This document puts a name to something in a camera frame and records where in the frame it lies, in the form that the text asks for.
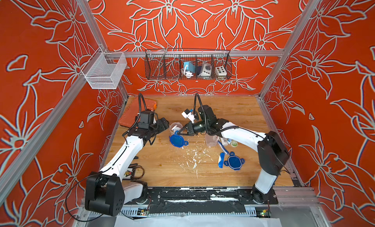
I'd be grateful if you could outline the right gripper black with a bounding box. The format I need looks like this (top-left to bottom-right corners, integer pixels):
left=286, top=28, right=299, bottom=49
left=177, top=121, right=211, bottom=138

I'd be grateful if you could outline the clear cup blue lid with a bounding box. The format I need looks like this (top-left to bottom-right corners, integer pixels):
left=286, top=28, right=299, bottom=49
left=169, top=122, right=183, bottom=136

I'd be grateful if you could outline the clear plastic cup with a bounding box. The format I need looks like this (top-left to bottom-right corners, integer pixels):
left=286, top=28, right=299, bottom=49
left=205, top=134, right=219, bottom=147

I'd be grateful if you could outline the blue white toothbrush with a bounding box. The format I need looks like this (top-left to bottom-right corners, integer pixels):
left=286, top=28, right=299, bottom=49
left=217, top=141, right=229, bottom=168

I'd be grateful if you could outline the white bottle gold cap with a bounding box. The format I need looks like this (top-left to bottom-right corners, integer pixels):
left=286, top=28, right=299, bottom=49
left=220, top=138, right=230, bottom=146

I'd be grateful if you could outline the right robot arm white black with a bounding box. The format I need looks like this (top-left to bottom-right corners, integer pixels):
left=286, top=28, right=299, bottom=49
left=178, top=94, right=290, bottom=204

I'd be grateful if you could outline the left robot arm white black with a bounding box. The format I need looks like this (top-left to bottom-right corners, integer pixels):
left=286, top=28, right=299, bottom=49
left=85, top=110, right=170, bottom=216

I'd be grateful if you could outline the orange plastic tool case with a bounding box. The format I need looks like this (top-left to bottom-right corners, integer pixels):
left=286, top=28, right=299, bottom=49
left=119, top=97, right=157, bottom=128

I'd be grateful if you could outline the blue white item in basket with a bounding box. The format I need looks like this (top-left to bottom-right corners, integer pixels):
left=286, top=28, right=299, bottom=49
left=181, top=61, right=195, bottom=78

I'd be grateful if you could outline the black terminal block board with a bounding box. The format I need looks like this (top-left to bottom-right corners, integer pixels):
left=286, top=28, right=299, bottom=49
left=123, top=168, right=132, bottom=180

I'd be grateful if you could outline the white grey device in basket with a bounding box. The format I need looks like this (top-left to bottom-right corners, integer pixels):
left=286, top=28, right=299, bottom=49
left=196, top=62, right=212, bottom=79

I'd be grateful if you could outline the white button box in basket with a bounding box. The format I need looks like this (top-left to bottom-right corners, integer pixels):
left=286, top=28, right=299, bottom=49
left=215, top=66, right=227, bottom=79

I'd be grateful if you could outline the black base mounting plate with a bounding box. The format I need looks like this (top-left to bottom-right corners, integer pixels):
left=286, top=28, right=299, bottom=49
left=121, top=187, right=278, bottom=218

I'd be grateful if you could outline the black wire wall basket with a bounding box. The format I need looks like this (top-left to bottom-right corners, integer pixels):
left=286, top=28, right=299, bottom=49
left=145, top=48, right=232, bottom=80

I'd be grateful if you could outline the clear plastic wall bin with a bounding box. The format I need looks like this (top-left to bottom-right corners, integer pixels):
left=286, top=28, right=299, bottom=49
left=81, top=53, right=128, bottom=90

